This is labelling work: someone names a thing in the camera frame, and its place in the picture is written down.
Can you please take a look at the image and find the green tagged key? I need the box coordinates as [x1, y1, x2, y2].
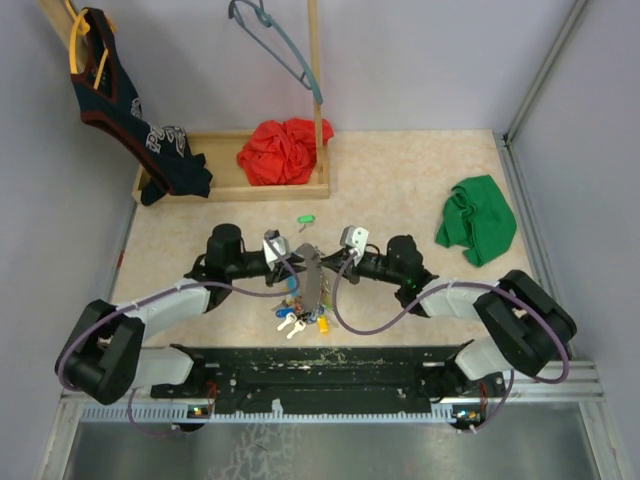
[297, 214, 315, 233]

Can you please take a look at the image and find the green cloth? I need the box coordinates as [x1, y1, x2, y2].
[435, 175, 517, 267]

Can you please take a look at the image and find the wooden rack tray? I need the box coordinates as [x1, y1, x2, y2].
[38, 1, 330, 203]

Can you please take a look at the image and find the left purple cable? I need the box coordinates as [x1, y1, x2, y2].
[55, 234, 301, 439]

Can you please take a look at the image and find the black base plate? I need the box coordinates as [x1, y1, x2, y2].
[151, 346, 479, 415]

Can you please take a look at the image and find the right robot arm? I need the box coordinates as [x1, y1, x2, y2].
[320, 235, 577, 396]

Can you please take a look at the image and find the large metal keyring with keys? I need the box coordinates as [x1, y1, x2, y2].
[274, 243, 333, 340]

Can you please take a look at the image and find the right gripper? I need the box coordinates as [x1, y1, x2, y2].
[321, 246, 405, 285]

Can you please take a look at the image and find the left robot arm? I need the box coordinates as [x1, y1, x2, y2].
[54, 223, 304, 405]

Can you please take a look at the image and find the grey-blue clothes hanger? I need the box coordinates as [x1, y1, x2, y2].
[227, 0, 322, 104]

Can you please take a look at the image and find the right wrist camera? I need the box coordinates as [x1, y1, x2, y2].
[340, 225, 369, 255]

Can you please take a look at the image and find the navy tank top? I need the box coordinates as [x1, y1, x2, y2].
[71, 8, 213, 206]

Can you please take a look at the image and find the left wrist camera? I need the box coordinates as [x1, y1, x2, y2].
[263, 230, 291, 270]

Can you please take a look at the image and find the red cloth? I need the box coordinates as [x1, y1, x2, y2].
[236, 118, 317, 186]

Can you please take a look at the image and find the yellow clothes hanger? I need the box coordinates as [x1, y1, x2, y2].
[63, 0, 109, 90]

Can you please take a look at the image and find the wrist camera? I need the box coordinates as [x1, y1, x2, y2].
[340, 225, 369, 255]
[263, 230, 291, 270]

